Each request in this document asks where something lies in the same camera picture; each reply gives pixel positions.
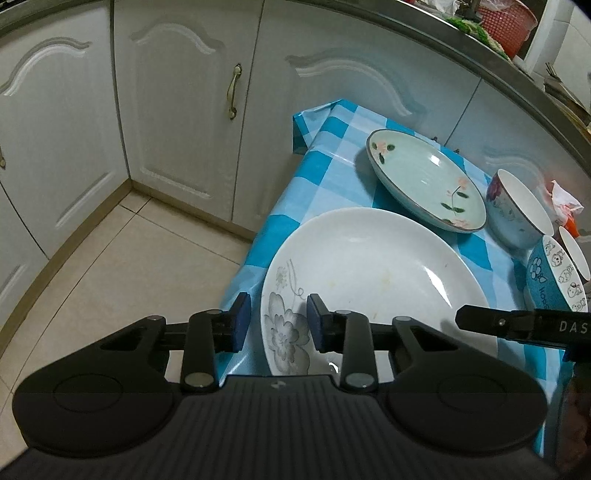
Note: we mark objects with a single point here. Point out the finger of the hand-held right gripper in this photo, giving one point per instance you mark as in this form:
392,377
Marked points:
489,322

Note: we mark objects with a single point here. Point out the blue bowl cartoon print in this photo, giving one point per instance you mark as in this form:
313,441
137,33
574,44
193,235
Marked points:
542,281

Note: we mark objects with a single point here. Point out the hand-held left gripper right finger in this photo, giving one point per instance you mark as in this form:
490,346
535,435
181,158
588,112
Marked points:
316,323

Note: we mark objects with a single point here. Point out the brown wooden board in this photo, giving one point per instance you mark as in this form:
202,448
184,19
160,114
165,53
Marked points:
565,92

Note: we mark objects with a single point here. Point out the white tissue pack red print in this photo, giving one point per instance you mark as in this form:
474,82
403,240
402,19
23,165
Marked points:
565,196

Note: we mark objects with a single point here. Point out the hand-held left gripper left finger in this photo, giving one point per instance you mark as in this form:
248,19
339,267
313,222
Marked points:
242,323

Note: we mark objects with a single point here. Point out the red bowl white inside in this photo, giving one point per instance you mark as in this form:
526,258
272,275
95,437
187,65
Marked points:
579,258

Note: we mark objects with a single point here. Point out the white bowl purple flower print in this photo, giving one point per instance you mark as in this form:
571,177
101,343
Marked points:
508,221

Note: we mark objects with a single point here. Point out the blue white checked tablecloth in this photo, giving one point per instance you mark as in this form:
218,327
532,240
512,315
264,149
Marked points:
332,184

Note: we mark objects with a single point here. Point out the green vegetables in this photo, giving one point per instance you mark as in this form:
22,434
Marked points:
480,34

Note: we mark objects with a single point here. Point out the red plastic basket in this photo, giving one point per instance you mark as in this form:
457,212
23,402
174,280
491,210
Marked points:
508,23

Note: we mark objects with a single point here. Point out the pale green plate pink flowers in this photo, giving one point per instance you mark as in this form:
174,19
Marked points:
425,180

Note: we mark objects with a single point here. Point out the white cabinet door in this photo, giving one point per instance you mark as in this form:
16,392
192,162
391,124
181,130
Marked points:
184,115
55,138
323,55
14,258
508,129

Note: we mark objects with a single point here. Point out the large white plate grey flower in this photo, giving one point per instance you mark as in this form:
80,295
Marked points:
369,267

